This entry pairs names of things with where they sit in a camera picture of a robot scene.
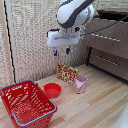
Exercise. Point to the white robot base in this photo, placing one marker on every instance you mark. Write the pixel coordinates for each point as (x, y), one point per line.
(123, 121)

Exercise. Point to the brown drawer cabinet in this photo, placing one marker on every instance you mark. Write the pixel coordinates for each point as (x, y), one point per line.
(108, 50)

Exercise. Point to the beige woven folding screen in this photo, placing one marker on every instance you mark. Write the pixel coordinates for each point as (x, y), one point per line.
(33, 36)

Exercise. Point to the red plastic shopping basket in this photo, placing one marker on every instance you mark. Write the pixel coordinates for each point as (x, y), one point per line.
(28, 105)

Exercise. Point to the orange-red plastic bowl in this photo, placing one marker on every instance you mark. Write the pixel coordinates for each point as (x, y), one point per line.
(52, 90)

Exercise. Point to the pink cup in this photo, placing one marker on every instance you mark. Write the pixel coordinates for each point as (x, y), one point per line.
(80, 84)

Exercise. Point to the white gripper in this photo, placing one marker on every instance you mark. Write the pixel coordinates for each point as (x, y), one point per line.
(63, 38)

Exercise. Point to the yellow red snack box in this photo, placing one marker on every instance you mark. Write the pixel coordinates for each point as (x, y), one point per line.
(67, 73)

